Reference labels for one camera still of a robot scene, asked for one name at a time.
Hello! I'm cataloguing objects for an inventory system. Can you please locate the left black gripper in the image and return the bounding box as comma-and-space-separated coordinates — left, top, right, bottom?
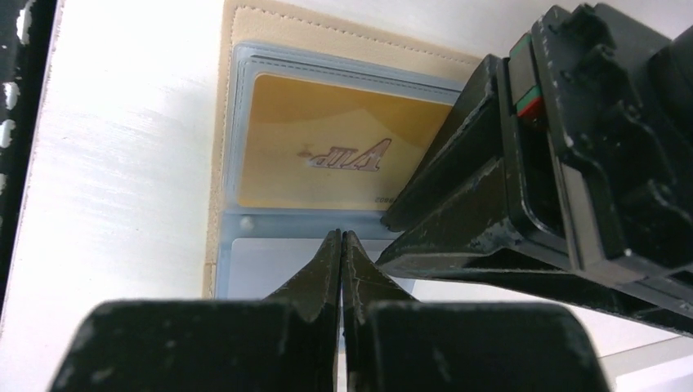
506, 2, 693, 336

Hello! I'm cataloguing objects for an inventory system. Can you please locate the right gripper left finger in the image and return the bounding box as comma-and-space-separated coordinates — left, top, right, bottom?
51, 230, 342, 391

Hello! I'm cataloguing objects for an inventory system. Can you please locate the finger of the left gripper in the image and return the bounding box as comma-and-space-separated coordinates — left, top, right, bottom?
381, 55, 520, 231
376, 159, 692, 336

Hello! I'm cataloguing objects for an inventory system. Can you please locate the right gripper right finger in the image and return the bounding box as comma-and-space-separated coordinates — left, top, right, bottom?
340, 231, 610, 391

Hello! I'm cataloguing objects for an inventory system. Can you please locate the beige card holder wallet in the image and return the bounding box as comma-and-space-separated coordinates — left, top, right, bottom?
203, 1, 480, 299

